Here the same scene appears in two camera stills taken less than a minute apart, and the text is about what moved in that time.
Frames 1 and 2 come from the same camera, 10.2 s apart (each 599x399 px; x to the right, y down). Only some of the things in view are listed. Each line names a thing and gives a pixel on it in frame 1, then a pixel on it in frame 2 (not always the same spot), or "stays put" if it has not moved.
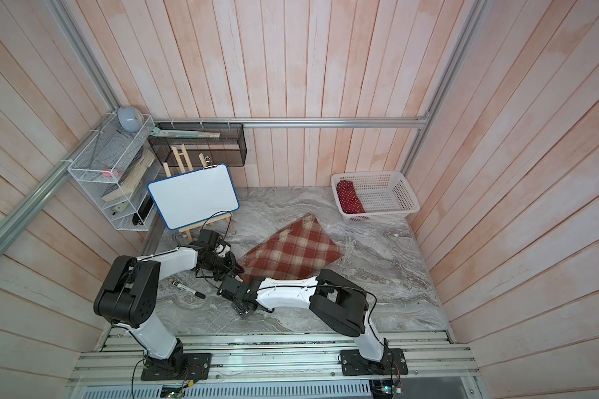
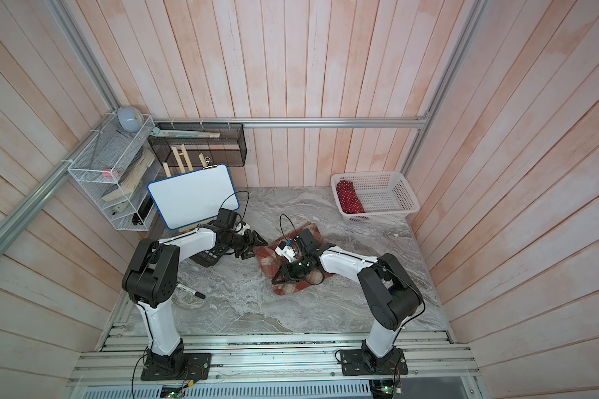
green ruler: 175,133 stays put
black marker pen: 189,289 stays put
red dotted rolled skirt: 349,199 stays put
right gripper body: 240,310 → 299,268
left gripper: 232,263 → 252,241
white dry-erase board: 194,196 stays put
